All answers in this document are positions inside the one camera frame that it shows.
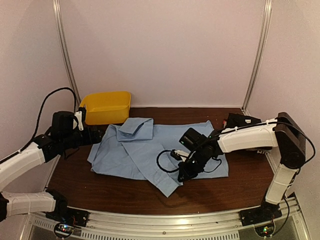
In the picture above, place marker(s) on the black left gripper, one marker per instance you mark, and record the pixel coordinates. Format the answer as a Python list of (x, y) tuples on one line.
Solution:
[(96, 139)]

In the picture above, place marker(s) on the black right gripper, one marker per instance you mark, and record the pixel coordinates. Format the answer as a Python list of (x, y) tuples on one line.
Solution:
[(188, 174)]

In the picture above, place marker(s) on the light blue long sleeve shirt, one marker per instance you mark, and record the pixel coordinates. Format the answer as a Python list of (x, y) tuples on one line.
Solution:
[(140, 150)]

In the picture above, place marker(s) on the yellow plastic basket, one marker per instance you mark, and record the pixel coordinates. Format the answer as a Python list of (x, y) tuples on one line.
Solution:
[(106, 108)]

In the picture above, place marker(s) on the black shirt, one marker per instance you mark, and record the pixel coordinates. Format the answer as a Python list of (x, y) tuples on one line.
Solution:
[(238, 120)]

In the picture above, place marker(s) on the grey shirt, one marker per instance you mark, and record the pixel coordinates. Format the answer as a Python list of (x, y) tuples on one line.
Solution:
[(262, 150)]

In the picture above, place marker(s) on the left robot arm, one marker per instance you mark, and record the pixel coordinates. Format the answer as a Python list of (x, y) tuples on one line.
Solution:
[(68, 131)]

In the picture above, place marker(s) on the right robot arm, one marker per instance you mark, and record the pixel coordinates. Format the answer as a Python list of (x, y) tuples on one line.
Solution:
[(281, 132)]

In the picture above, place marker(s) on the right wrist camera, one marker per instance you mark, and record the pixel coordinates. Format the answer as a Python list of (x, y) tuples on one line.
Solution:
[(179, 155)]

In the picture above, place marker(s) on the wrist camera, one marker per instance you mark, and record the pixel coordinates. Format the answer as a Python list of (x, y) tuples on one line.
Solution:
[(179, 155), (79, 119)]

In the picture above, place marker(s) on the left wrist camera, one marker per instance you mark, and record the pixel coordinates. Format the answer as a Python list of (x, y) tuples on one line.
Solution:
[(79, 119)]

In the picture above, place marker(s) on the aluminium front rail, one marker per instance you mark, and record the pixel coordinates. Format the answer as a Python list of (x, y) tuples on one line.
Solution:
[(223, 225)]

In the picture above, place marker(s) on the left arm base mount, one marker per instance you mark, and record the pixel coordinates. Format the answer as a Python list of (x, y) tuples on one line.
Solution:
[(72, 217)]

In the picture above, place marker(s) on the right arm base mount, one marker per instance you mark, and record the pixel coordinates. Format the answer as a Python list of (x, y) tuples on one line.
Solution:
[(257, 215)]

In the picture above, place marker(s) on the left aluminium frame post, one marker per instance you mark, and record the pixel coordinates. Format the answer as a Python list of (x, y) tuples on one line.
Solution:
[(64, 48)]

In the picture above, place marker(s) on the aluminium frame post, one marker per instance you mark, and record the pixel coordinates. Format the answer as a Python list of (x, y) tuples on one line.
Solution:
[(263, 36), (64, 48)]

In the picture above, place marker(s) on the right aluminium frame post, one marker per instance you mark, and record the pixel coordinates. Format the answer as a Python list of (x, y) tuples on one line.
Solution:
[(263, 36)]

